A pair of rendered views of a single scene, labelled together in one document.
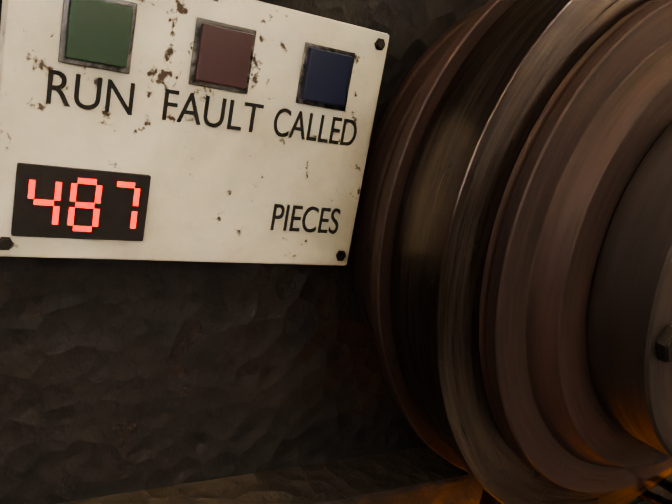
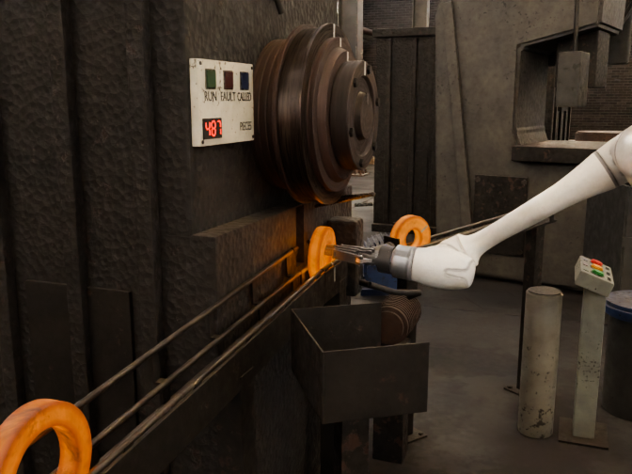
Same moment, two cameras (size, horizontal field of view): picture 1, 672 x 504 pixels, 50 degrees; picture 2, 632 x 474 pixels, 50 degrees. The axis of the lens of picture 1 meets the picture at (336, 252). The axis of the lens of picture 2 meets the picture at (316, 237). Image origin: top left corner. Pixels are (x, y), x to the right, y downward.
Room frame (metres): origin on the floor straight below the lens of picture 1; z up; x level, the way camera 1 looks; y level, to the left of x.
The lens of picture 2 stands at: (-0.91, 0.82, 1.15)
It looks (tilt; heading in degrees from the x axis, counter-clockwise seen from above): 11 degrees down; 325
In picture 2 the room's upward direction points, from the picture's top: straight up
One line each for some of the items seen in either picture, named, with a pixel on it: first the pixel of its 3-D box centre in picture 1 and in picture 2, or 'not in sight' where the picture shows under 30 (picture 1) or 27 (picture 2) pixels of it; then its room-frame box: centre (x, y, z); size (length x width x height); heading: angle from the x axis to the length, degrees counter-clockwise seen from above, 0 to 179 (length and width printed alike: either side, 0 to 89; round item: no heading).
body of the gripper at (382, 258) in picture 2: not in sight; (377, 258); (0.46, -0.33, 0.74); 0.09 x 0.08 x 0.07; 35
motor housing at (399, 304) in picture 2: not in sight; (394, 375); (0.67, -0.59, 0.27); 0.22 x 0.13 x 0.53; 125
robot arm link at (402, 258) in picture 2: not in sight; (403, 261); (0.40, -0.37, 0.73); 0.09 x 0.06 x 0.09; 125
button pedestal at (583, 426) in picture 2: not in sight; (590, 351); (0.37, -1.22, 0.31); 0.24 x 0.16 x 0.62; 125
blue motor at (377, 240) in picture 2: not in sight; (384, 262); (2.21, -1.86, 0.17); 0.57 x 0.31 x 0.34; 145
